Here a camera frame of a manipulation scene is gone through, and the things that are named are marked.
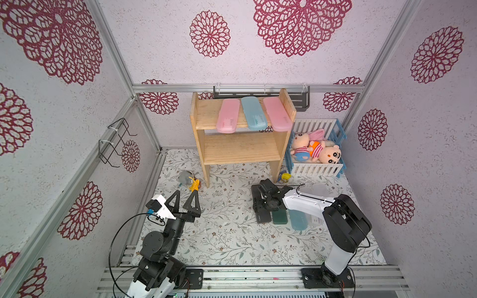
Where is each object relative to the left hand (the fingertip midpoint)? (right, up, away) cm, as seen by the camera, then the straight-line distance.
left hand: (189, 192), depth 66 cm
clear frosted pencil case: (+62, -4, +35) cm, 71 cm away
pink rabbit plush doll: (+53, +22, +40) cm, 70 cm away
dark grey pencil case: (+29, -14, +22) cm, 39 cm away
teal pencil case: (+46, -16, +22) cm, 54 cm away
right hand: (+30, -11, +27) cm, 42 cm away
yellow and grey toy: (-10, +3, +33) cm, 34 cm away
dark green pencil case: (+38, -16, +25) cm, 48 cm away
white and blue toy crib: (+77, +28, +47) cm, 94 cm away
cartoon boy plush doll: (+64, +16, +36) cm, 75 cm away
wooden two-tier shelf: (+19, +19, +27) cm, 39 cm away
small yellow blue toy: (+43, +4, +37) cm, 57 cm away
